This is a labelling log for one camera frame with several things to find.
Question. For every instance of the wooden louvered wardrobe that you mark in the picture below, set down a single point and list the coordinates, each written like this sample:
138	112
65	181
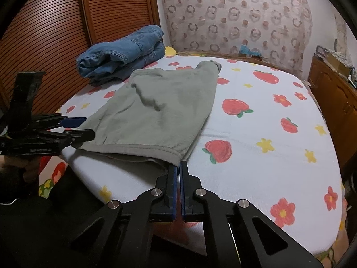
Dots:
69	28

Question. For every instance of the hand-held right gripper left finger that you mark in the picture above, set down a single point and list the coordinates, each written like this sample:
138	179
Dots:
175	192

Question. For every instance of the person's left hand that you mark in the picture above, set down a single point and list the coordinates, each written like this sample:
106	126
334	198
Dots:
29	170

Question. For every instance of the circle pattern curtain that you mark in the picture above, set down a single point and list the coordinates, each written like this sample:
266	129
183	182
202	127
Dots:
237	19

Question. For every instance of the wooden cabinet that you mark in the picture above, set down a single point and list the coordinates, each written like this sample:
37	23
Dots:
334	103

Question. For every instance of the strawberry print bed sheet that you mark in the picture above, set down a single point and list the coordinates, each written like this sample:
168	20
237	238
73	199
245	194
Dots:
251	134

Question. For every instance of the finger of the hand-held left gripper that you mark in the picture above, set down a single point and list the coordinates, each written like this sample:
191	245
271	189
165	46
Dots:
74	121
81	135

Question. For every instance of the grey-green pants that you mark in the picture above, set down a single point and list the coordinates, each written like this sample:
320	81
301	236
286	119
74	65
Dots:
156	111

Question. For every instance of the floral blanket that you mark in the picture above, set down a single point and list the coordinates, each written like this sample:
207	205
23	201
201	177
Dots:
51	181

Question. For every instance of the cardboard box of items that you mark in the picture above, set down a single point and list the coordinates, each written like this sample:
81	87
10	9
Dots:
339	60

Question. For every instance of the blue crumpled item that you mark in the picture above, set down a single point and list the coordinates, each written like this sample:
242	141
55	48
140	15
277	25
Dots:
248	49

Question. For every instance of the light blue jeans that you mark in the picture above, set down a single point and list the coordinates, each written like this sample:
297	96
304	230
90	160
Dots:
117	51

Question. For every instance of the dark blue jeans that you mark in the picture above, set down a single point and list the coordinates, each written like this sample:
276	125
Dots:
145	60

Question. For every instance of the yellow plush item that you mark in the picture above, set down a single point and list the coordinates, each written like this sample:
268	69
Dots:
170	51

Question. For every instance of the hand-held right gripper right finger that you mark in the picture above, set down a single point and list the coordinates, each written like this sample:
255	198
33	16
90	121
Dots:
182	192

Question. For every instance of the tied cream curtain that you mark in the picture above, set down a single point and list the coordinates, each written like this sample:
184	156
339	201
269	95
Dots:
340	36

